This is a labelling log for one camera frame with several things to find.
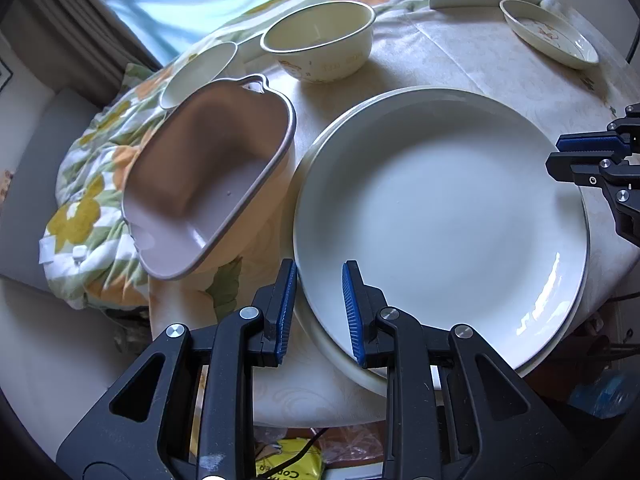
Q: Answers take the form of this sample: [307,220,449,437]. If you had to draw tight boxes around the yellow packet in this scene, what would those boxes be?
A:
[255,437,326,480]

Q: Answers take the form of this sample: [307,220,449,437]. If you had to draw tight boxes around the small white bowl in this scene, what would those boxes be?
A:
[159,41,238,110]

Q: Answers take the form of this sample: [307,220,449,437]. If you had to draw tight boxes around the blue plastic bag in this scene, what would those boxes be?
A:
[567,375,631,418]

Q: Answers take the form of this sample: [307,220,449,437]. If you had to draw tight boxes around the pink rectangular dish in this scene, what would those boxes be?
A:
[121,74,297,281]

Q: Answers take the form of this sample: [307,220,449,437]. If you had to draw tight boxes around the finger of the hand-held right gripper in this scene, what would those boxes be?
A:
[546,151,640,246]
[556,104,640,162]

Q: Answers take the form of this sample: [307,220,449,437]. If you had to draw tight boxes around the floral blanket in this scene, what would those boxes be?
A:
[39,0,451,311]

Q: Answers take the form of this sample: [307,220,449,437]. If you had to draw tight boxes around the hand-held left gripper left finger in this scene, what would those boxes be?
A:
[56,259,299,480]

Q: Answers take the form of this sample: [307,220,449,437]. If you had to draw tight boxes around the oval flower-print dish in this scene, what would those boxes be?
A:
[499,0,600,70]

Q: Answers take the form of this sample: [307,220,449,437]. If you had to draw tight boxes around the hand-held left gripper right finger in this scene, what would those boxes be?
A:
[341,260,576,480]

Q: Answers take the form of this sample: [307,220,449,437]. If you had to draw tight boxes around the cream printed bowl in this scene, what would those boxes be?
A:
[260,1,377,83]

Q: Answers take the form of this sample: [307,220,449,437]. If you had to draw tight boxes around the cream tablecloth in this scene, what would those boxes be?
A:
[147,0,631,428]

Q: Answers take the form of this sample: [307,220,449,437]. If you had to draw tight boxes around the brown curtain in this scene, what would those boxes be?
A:
[20,0,161,106]

